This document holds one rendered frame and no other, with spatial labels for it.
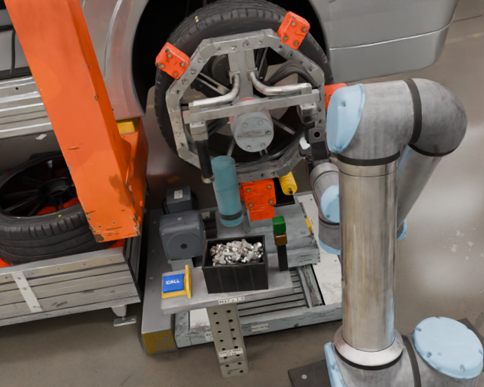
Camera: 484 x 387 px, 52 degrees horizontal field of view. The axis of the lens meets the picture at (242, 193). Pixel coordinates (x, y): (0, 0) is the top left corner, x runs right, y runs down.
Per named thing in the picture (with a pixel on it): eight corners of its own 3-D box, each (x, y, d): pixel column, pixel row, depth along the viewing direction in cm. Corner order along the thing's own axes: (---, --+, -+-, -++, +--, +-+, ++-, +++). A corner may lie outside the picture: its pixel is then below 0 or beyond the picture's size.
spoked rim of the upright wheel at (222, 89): (304, 14, 188) (170, 21, 184) (319, 32, 168) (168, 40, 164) (299, 134, 216) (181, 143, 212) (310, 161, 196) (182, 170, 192)
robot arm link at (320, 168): (311, 173, 138) (346, 167, 138) (307, 163, 142) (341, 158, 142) (313, 199, 143) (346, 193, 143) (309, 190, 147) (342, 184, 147)
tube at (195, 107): (240, 81, 167) (237, 50, 161) (247, 104, 151) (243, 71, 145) (188, 90, 166) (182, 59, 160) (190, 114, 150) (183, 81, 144)
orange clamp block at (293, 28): (292, 44, 169) (306, 19, 165) (296, 51, 162) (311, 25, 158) (274, 34, 166) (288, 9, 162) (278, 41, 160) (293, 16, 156)
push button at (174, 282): (184, 277, 168) (183, 272, 167) (184, 292, 162) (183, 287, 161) (164, 281, 168) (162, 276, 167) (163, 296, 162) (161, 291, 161)
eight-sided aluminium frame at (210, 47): (323, 160, 194) (318, 19, 164) (328, 169, 189) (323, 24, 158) (186, 183, 193) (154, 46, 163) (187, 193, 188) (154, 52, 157)
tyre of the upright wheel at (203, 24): (326, -9, 184) (145, 0, 179) (343, 7, 164) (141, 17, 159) (315, 149, 221) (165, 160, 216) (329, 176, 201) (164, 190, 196)
